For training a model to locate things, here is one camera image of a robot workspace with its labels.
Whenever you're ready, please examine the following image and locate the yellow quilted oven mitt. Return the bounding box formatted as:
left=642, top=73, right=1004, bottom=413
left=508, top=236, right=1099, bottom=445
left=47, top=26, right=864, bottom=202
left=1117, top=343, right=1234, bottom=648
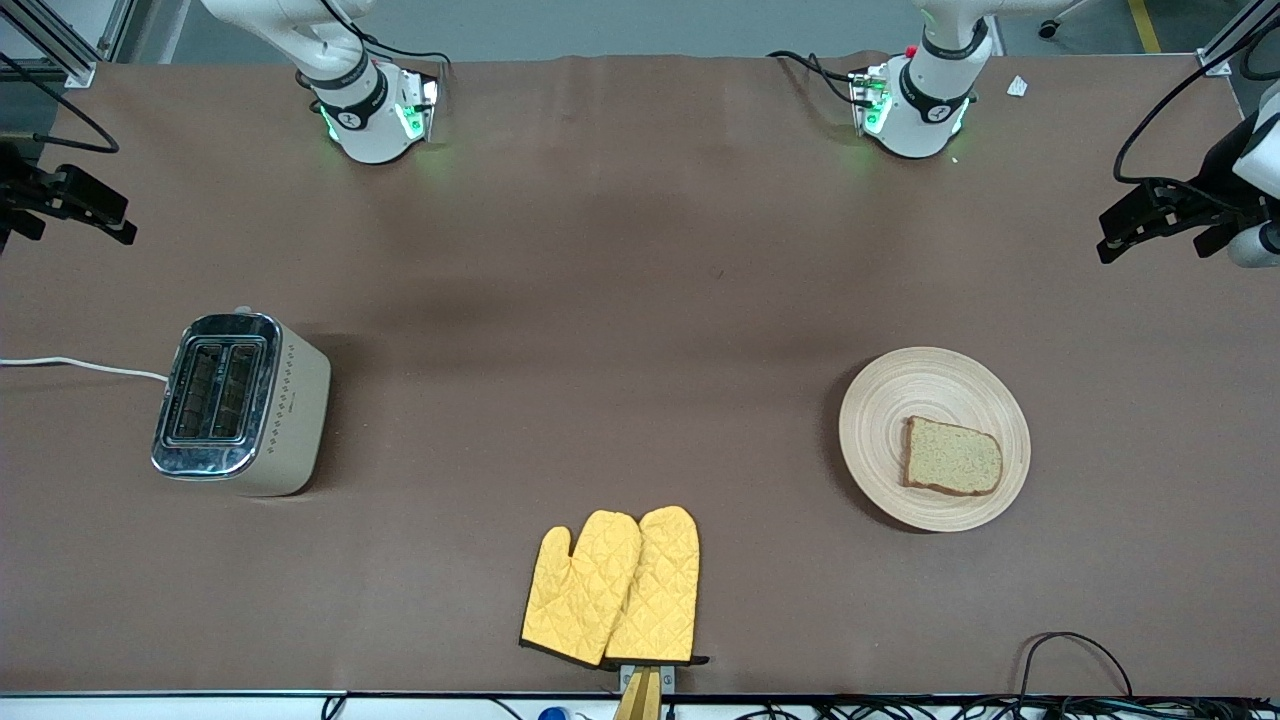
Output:
left=604, top=505, right=701, bottom=666
left=519, top=510, right=643, bottom=668

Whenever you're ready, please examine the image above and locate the black right base cable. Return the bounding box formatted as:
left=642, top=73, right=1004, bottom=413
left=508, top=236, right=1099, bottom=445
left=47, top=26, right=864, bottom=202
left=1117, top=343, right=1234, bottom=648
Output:
left=360, top=35, right=453, bottom=73

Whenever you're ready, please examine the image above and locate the beige chrome two-slot toaster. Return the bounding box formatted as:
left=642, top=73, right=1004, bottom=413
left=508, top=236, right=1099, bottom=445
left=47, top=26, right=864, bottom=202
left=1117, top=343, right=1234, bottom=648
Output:
left=150, top=305, right=333, bottom=498

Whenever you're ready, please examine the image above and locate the black base cable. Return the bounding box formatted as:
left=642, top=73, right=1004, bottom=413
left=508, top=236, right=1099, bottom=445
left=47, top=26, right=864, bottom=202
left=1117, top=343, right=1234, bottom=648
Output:
left=768, top=50, right=871, bottom=107
left=360, top=35, right=453, bottom=73

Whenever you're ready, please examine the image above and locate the black looped floor cable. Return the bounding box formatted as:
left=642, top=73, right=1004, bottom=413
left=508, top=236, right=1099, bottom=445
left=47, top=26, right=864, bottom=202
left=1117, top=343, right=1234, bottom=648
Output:
left=1018, top=632, right=1136, bottom=701

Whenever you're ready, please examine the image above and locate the brown table mat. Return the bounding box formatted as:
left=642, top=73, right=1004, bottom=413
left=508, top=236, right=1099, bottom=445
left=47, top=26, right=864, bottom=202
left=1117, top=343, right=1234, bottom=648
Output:
left=0, top=52, right=1280, bottom=696

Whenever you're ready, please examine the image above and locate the black left base cable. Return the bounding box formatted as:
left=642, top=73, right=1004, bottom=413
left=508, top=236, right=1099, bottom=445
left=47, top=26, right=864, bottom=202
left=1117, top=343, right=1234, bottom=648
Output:
left=768, top=50, right=871, bottom=107

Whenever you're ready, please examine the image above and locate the brown bread slice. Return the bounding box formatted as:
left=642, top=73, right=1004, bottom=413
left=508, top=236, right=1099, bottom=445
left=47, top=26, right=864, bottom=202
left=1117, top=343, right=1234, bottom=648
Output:
left=903, top=416, right=1003, bottom=498

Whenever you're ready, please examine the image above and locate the round wooden plate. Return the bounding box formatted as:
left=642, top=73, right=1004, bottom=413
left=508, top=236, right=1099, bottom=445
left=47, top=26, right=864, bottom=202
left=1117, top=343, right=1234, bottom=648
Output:
left=838, top=346, right=1032, bottom=533

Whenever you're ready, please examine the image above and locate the aluminium frame post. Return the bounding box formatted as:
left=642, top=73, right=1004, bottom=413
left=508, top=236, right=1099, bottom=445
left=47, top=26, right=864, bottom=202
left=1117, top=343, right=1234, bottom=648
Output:
left=0, top=0, right=136, bottom=89
left=1200, top=0, right=1280, bottom=77

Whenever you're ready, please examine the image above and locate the black cable bundle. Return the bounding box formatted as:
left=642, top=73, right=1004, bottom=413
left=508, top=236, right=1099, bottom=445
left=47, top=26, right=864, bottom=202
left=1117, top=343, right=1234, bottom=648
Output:
left=700, top=695, right=1280, bottom=720

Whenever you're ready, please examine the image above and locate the grey metal bracket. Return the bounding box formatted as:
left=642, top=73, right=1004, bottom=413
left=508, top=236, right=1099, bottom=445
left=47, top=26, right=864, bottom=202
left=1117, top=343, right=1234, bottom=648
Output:
left=618, top=663, right=677, bottom=696

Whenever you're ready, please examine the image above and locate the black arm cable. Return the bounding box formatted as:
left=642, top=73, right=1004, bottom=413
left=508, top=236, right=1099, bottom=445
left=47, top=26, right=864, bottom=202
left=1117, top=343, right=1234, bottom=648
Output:
left=1113, top=8, right=1280, bottom=191
left=0, top=52, right=121, bottom=156

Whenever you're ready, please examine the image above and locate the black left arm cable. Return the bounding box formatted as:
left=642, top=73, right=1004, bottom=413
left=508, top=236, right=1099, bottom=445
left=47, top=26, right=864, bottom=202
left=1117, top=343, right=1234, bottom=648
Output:
left=1113, top=8, right=1280, bottom=191

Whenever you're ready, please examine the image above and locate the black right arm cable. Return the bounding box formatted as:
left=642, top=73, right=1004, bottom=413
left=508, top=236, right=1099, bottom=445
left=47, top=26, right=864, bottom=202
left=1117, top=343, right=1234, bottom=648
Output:
left=0, top=52, right=121, bottom=156

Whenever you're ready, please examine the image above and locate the white toaster power cable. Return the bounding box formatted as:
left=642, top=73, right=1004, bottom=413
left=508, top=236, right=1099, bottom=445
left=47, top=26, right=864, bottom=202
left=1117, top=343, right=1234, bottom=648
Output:
left=0, top=356, right=169, bottom=383

